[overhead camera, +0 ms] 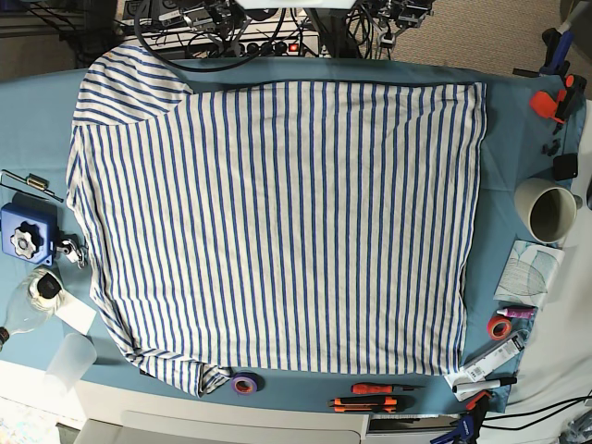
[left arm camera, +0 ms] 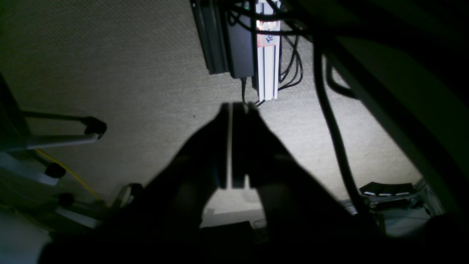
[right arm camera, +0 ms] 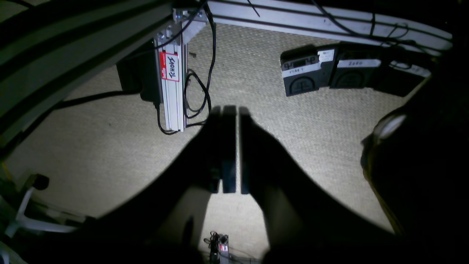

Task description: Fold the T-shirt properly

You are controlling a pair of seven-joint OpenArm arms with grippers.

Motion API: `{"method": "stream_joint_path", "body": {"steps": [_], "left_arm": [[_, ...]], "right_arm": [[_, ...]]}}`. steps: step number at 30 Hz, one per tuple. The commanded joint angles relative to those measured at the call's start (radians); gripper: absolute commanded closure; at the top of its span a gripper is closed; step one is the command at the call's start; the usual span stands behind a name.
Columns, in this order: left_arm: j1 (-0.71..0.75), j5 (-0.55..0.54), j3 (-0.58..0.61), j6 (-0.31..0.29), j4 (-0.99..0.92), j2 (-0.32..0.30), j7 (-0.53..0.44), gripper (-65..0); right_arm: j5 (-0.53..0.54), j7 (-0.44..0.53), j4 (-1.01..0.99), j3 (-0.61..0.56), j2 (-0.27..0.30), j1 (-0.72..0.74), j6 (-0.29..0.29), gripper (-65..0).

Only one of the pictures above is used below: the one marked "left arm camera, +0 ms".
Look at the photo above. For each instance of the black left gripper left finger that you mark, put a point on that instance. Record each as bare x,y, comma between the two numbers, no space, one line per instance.
162,222

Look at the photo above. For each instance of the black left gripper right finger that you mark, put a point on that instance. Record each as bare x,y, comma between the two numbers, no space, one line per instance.
304,222

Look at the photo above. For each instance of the black power adapter box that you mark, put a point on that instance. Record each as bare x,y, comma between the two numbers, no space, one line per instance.
240,50

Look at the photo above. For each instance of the aluminium frame post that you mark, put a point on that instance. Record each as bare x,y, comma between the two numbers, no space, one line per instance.
268,54

